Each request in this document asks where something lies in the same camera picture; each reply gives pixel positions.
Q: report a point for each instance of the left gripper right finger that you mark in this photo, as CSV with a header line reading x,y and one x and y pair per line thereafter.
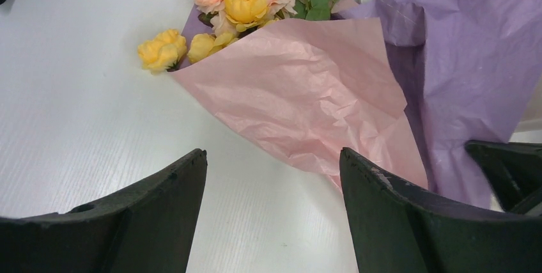
x,y
397,226

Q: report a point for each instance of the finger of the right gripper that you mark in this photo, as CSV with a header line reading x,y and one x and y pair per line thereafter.
x,y
513,171

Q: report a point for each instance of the pink purple flower bouquet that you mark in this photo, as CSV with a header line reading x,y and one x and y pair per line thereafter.
x,y
406,83

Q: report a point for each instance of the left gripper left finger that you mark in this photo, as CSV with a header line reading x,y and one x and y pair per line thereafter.
x,y
147,226

